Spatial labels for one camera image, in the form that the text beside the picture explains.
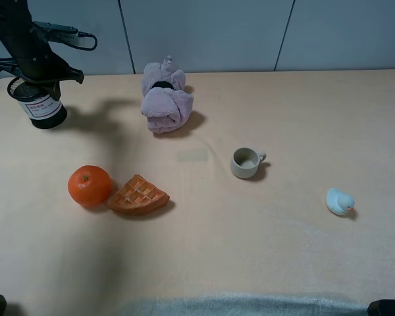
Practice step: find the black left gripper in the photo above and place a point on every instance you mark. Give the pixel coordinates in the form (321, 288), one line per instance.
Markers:
(33, 59)

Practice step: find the black mesh pen holder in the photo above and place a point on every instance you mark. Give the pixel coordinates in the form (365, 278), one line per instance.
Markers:
(43, 111)

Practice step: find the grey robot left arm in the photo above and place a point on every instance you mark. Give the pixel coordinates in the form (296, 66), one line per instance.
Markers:
(15, 17)

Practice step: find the orange mandarin fruit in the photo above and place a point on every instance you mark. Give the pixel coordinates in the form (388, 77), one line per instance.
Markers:
(90, 186)

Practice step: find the pink folded towel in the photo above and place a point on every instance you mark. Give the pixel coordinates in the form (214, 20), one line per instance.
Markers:
(166, 105)

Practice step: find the orange waffle piece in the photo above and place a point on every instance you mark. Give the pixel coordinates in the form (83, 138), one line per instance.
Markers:
(137, 197)

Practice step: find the beige ceramic mug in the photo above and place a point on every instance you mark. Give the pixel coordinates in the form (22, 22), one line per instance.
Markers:
(245, 162)

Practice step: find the light blue rubber duck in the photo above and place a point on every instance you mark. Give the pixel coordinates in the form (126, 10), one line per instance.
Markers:
(338, 202)

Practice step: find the black right base corner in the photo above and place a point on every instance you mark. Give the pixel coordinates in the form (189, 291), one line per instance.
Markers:
(381, 308)

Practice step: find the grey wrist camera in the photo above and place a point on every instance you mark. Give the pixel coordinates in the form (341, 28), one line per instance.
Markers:
(61, 34)

